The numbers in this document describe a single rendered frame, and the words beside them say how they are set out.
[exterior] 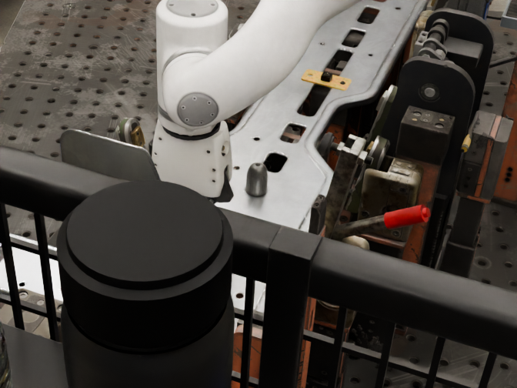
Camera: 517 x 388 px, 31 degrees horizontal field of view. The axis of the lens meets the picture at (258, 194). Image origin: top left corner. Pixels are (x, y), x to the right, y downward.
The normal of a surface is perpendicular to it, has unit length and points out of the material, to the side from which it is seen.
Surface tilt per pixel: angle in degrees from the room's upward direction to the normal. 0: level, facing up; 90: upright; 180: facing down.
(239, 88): 88
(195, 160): 91
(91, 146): 90
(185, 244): 0
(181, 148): 91
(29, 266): 0
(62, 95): 0
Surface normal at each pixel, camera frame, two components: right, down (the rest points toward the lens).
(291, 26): 0.69, 0.07
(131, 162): -0.36, 0.57
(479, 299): 0.05, -0.78
